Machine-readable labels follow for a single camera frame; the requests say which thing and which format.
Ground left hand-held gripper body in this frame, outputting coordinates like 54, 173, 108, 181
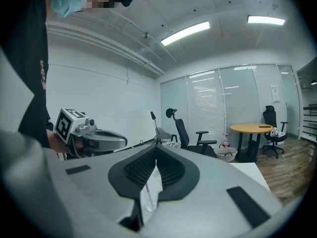
53, 107, 100, 159

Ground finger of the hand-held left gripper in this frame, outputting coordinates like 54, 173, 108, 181
95, 135, 128, 151
96, 129, 126, 139

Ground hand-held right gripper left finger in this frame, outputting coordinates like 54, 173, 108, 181
0, 130, 158, 238

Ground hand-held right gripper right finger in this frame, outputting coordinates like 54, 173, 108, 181
139, 144, 284, 238

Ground clear plastic cup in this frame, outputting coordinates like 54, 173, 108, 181
140, 164, 164, 212

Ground lilac straw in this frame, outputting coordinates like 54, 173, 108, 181
145, 181, 156, 209

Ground person's left forearm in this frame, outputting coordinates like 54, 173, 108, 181
46, 129, 68, 161

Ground person's left hand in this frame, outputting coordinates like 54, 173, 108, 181
74, 138, 85, 153

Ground black desk lamp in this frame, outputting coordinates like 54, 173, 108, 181
150, 111, 160, 145

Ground white woven basket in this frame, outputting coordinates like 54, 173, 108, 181
213, 146, 238, 163

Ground black office chair with headrest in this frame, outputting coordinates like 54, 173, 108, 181
165, 108, 218, 159

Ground black bin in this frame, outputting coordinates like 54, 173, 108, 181
247, 139, 259, 164

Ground person's black t-shirt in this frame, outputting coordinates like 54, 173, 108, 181
0, 0, 53, 149

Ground round wooden table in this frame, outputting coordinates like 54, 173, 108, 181
229, 123, 274, 164

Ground white ceiling pipes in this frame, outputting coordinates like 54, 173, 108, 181
46, 20, 166, 76

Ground white cloth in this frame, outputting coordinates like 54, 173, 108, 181
269, 126, 286, 139

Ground black mesh office chair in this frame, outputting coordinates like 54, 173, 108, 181
262, 105, 289, 159

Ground long ceiling light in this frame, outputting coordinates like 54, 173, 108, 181
247, 14, 286, 26
160, 20, 211, 47

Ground white paper notice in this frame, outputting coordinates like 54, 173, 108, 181
269, 84, 281, 104

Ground black wall shelves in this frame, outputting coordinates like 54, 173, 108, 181
301, 102, 317, 144

